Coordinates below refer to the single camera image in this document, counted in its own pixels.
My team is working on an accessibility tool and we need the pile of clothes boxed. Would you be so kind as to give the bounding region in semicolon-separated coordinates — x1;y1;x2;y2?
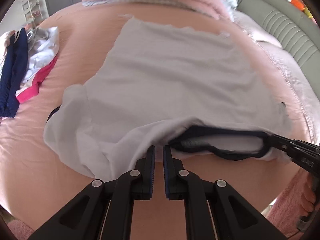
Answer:
0;27;28;118

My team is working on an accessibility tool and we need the grey-green padded headboard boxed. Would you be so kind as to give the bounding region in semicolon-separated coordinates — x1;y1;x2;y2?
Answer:
236;0;320;80

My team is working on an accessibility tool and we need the orange plush toy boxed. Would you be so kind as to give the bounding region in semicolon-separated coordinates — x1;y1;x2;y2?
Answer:
290;0;311;15

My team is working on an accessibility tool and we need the bright pink garment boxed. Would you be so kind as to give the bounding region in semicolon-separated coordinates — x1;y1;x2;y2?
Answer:
15;57;58;103

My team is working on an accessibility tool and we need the pink fluffy rug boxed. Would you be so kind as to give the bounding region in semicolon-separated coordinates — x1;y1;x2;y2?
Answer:
265;170;312;230

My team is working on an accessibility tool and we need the person's right hand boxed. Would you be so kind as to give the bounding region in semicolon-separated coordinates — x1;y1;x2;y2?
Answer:
301;175;318;217

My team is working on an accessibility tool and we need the white shelf rack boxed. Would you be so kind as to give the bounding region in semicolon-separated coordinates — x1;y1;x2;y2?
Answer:
21;0;48;23

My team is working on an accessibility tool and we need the grey garment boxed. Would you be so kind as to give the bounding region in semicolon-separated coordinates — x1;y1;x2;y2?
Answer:
27;27;48;51

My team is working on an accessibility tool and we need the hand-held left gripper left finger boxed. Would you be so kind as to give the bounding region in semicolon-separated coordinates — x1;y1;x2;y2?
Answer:
29;146;155;240

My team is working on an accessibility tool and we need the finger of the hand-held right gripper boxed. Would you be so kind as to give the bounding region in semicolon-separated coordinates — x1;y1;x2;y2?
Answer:
265;134;295;153

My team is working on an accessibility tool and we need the white garment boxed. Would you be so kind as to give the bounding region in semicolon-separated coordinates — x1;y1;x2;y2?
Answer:
21;26;60;85

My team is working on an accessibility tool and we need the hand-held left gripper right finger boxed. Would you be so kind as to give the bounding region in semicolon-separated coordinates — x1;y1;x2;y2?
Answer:
162;145;288;240

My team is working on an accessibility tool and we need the white shirt with navy trim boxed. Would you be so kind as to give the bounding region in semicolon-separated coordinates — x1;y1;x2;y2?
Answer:
44;17;292;178

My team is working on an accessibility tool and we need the pale pink quilted bedspread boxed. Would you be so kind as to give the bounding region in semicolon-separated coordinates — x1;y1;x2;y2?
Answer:
232;12;320;145

